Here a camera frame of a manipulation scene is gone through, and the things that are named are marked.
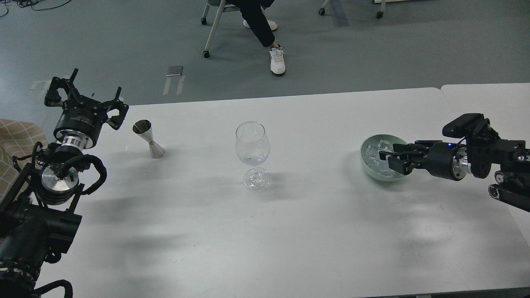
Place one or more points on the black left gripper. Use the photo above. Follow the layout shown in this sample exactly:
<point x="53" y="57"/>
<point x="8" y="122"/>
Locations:
<point x="82" y="117"/>

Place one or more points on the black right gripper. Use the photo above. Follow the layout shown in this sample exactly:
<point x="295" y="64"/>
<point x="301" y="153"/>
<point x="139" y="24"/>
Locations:
<point x="439" y="159"/>

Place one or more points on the clear ice cubes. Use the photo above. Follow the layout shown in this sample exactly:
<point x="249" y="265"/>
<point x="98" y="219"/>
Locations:
<point x="373" y="160"/>

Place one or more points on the steel cocktail jigger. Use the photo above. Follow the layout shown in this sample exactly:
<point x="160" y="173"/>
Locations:
<point x="144" y="129"/>

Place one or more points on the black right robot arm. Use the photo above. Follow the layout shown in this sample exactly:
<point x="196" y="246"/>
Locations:
<point x="478" y="148"/>

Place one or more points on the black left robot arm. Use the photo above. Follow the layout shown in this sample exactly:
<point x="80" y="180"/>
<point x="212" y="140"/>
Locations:
<point x="38" y="219"/>

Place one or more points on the clear wine glass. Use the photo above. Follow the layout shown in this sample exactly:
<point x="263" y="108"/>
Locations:
<point x="253" y="148"/>

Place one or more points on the green bowl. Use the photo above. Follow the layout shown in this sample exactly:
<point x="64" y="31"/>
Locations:
<point x="375" y="139"/>

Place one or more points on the beige checkered sofa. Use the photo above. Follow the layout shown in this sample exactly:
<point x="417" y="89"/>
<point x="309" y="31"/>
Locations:
<point x="17" y="138"/>

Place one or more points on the white chair caster leg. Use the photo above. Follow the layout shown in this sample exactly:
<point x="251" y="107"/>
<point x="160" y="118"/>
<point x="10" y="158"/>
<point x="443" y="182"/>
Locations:
<point x="322" y="9"/>

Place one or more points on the grey office chair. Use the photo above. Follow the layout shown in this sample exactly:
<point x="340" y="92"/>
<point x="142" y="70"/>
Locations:
<point x="223" y="6"/>

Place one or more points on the seated person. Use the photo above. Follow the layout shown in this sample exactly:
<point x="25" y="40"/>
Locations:
<point x="252" y="12"/>

